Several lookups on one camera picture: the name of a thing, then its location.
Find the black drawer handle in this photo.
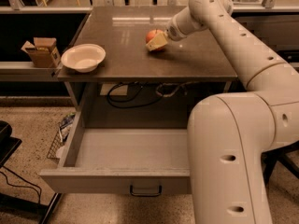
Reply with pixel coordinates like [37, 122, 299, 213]
[129, 185, 163, 198]

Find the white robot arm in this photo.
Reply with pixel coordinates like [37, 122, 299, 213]
[147, 0, 299, 224]

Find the white bowl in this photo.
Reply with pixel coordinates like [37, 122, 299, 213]
[61, 44, 106, 73]

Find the open cardboard box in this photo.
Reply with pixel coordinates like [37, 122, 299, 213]
[21, 37, 61, 68]

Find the red apple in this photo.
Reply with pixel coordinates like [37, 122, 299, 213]
[145, 28, 167, 52]

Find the braided grey cable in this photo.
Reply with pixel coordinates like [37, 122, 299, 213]
[154, 80, 200, 98]

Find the black office chair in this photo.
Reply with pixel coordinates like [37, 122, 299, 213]
[262, 141, 299, 185]

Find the wire basket with items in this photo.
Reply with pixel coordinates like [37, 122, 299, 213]
[47, 113, 75, 163]

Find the black stand at left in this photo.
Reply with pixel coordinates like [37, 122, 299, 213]
[0, 120, 62, 224]

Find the grey side shelf rail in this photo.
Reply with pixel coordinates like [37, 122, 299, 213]
[0, 62, 61, 82]

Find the grey cabinet with counter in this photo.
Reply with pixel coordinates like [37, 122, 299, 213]
[58, 6, 237, 129]

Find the grey open drawer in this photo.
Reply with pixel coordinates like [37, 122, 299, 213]
[40, 112, 191, 195]

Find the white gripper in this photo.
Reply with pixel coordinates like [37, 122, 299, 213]
[145, 17, 185, 52]

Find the thin black floor cable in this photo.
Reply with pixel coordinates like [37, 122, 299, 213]
[0, 165, 43, 205]

